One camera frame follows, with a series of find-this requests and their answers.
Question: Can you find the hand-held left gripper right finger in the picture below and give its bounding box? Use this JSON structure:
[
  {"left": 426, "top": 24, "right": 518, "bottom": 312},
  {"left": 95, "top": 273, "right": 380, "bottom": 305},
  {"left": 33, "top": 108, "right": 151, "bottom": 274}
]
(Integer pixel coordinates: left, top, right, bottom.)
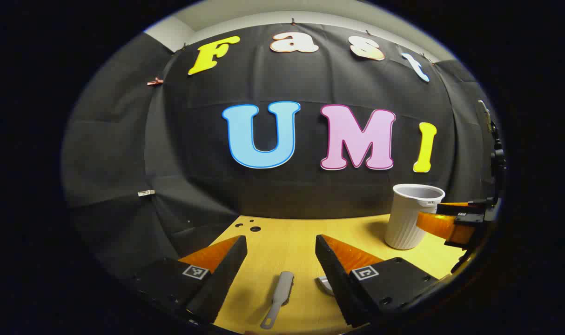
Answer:
[{"left": 315, "top": 234, "right": 440, "bottom": 328}]

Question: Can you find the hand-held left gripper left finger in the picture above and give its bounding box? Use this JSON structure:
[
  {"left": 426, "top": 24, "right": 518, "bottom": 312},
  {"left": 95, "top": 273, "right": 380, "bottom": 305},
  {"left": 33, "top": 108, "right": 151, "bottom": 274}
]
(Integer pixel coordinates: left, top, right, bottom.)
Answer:
[{"left": 123, "top": 235, "right": 249, "bottom": 326}]

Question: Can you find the grey dustpan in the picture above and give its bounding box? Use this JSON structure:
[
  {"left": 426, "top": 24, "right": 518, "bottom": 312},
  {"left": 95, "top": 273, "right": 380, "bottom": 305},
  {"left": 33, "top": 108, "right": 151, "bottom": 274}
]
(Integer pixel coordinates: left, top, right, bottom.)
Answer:
[{"left": 316, "top": 275, "right": 335, "bottom": 297}]

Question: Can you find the white ribbed garbage bin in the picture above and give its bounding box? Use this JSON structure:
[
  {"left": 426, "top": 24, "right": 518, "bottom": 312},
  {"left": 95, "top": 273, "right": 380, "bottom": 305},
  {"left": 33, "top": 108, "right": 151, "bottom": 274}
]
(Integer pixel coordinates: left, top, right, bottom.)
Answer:
[{"left": 384, "top": 184, "right": 446, "bottom": 250}]

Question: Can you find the small grey broom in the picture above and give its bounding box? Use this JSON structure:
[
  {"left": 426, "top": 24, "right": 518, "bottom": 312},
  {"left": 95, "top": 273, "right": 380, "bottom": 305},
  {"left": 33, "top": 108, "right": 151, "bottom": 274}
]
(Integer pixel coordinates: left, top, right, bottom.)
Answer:
[{"left": 260, "top": 271, "right": 295, "bottom": 330}]

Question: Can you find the wooden desktop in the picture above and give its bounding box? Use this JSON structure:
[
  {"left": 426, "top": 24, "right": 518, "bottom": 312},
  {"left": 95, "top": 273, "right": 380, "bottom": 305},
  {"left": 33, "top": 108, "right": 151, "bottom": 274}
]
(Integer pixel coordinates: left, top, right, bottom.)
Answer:
[{"left": 213, "top": 213, "right": 467, "bottom": 335}]

